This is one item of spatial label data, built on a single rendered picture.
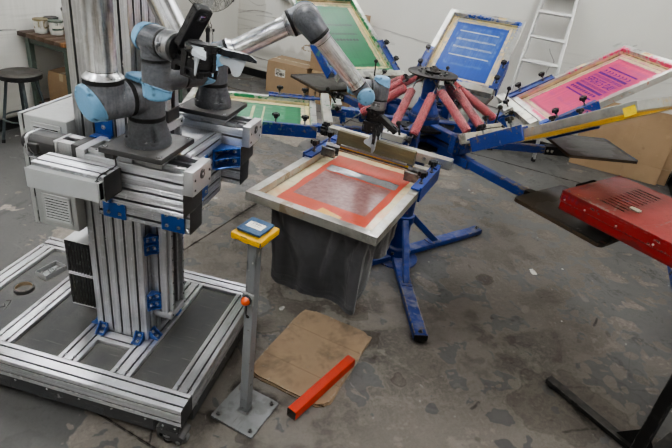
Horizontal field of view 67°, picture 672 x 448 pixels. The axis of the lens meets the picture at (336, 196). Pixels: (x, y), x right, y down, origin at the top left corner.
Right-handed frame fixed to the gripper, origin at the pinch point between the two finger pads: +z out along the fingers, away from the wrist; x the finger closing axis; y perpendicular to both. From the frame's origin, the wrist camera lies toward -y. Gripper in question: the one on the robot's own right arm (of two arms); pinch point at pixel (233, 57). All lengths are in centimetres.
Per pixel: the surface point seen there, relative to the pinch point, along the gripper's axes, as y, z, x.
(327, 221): 61, -11, -67
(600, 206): 37, 65, -145
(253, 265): 81, -26, -47
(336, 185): 59, -32, -100
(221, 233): 150, -151, -148
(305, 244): 80, -25, -76
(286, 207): 61, -29, -64
